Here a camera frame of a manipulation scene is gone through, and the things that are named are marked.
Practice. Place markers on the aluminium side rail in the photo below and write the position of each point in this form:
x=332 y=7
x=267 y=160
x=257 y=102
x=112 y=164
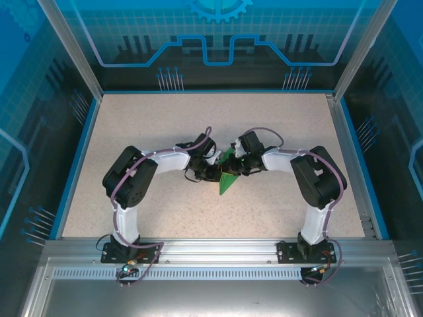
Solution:
x=343 y=132

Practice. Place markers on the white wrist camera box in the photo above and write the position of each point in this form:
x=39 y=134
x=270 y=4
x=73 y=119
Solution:
x=215 y=156
x=237 y=147

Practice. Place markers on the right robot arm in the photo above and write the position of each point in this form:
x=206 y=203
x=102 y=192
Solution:
x=317 y=178

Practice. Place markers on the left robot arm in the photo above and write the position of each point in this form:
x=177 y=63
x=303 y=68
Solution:
x=130 y=180

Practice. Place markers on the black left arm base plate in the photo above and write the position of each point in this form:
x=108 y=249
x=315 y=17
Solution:
x=112 y=256

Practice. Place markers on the aluminium mounting rail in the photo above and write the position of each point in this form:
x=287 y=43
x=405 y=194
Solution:
x=218 y=251

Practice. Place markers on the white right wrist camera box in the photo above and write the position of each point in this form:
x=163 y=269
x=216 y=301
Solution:
x=237 y=147

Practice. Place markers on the blue table border frame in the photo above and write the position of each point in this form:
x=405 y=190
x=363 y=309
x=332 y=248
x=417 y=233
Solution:
x=82 y=148

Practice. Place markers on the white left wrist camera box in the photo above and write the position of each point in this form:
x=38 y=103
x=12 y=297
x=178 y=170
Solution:
x=215 y=156

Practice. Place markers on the aluminium frame post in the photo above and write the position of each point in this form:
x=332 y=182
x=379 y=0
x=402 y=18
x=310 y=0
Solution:
x=362 y=49
x=73 y=49

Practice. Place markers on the green square paper sheet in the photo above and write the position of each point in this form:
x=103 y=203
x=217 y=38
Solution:
x=226 y=183

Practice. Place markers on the metal tray panel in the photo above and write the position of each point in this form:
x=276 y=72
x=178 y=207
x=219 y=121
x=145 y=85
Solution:
x=211 y=297

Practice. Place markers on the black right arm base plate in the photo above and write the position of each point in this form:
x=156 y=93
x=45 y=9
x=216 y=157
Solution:
x=287 y=252

